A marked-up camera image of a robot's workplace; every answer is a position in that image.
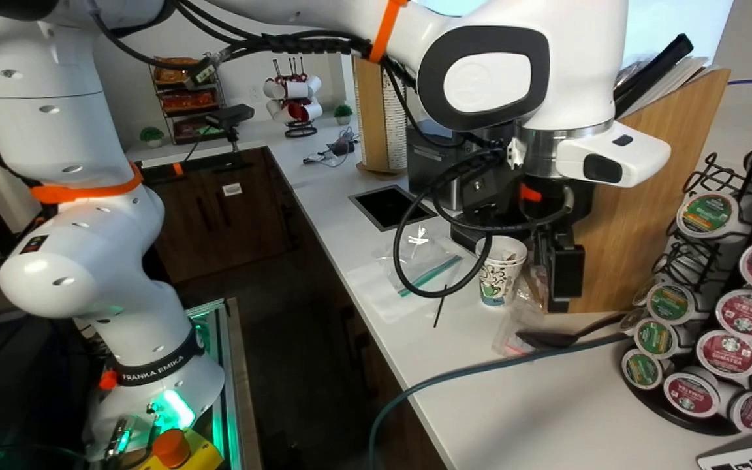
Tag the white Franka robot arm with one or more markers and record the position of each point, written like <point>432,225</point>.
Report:
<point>53,121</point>

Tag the black tongs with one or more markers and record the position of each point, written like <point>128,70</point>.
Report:
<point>654,70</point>

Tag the small green object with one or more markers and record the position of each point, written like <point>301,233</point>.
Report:
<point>151,136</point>

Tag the snack shelf rack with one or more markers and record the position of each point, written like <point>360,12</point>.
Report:
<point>184,96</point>

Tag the black white patterned mat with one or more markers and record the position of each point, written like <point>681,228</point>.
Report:
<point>750,459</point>

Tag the yellow emergency stop button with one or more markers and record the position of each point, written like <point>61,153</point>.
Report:
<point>169,447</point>

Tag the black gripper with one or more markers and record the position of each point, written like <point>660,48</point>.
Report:
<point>532,219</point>

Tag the clear plastic bag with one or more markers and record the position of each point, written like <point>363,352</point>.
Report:
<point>424,262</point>

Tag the white cabinet label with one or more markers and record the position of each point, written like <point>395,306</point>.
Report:
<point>232,189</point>

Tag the small counter clutter pile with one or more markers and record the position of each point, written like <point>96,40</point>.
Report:
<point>331,148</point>

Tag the small clear plastic wrapper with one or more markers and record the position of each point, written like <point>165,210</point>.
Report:
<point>514,335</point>

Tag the wooden condiment stand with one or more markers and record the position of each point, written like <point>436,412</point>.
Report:
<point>654,174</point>

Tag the green lid coffee pod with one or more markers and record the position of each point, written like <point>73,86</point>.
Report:
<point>639,370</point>
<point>654,337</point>
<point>668,302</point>
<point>707,213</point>

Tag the thin dark stir stick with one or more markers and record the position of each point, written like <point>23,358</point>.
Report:
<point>438,309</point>

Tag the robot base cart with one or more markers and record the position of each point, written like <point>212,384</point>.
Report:
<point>232,382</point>

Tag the black desk device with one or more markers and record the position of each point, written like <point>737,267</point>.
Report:
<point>223,119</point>

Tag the printed paper cup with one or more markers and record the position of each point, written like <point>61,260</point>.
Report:
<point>502,279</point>

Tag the stainless steel bin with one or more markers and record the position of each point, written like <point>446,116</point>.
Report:
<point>424,174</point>

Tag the black ladle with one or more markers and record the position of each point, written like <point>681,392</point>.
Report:
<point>545,341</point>

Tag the mug rack with mugs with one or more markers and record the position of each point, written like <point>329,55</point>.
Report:
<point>293,96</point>

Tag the dark wooden cabinet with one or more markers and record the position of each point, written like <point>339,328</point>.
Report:
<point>219,219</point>

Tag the small green plant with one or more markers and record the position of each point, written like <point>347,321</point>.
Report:
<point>342,110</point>

